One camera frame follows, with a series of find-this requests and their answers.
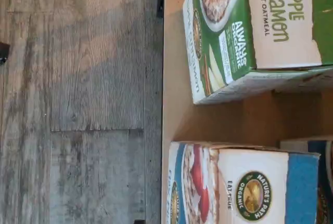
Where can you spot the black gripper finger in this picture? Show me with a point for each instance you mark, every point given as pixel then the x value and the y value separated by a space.
pixel 3 52

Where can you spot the green apple cinnamon oatmeal box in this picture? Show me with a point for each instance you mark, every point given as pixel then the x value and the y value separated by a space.
pixel 247 34

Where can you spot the black metal shelf unit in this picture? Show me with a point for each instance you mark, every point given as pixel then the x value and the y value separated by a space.
pixel 208 122

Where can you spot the blue and white oatmeal box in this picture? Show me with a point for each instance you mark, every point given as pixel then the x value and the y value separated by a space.
pixel 244 187
pixel 323 182

